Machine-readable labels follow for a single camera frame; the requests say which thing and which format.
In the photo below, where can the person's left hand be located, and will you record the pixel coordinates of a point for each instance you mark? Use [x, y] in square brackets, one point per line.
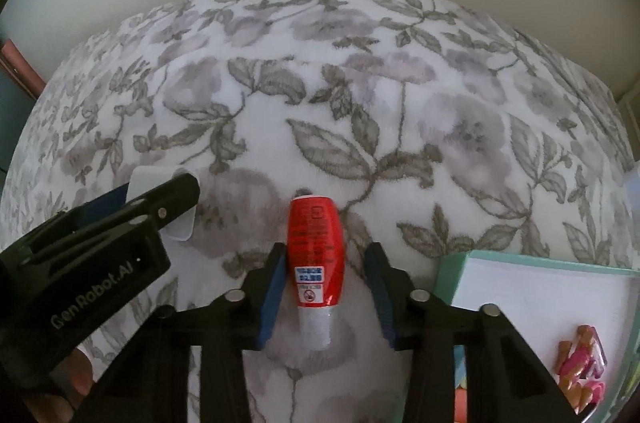
[82, 378]

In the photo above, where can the brown wooden furniture edge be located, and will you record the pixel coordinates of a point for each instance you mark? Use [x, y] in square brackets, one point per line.
[17, 68]

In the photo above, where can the pink dog toy figure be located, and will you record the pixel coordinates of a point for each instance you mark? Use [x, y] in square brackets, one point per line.
[580, 363]

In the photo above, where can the white plastic block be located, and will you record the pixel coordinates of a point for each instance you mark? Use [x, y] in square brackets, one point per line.
[150, 180]

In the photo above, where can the red glue bottle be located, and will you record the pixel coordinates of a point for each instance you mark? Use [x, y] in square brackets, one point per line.
[315, 243]

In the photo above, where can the shallow teal cardboard box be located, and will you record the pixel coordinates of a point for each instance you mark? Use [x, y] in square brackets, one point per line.
[525, 298]

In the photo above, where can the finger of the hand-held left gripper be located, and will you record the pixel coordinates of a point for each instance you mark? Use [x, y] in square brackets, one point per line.
[150, 205]
[102, 205]

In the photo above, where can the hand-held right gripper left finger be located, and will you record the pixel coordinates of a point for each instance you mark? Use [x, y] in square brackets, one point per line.
[272, 298]

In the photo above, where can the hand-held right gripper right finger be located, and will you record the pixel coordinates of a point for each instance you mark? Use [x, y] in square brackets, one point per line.
[380, 298]

